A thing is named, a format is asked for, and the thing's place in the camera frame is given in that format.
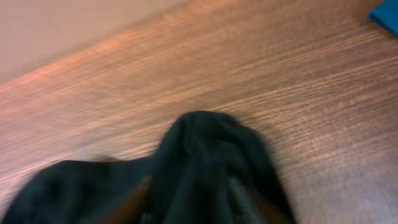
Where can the black polo shirt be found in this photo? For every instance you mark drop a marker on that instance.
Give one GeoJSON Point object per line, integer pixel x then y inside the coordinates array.
{"type": "Point", "coordinates": [208, 168]}

